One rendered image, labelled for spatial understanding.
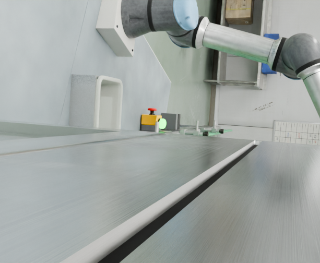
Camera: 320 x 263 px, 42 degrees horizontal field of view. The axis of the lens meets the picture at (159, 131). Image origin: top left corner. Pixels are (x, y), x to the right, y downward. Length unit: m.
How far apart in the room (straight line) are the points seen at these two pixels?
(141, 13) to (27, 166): 1.25
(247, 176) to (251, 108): 7.10
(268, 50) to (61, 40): 0.68
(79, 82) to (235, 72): 6.22
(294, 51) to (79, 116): 0.67
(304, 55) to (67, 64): 0.69
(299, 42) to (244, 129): 5.99
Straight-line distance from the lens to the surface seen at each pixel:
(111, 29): 1.35
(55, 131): 0.45
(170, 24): 1.39
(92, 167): 0.16
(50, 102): 1.14
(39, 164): 0.16
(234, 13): 6.85
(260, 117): 7.25
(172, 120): 2.01
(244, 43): 1.46
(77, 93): 1.21
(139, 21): 1.40
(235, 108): 7.30
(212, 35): 1.48
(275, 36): 6.72
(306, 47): 1.32
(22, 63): 1.04
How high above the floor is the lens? 1.36
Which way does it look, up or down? 17 degrees down
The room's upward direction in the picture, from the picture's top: 95 degrees clockwise
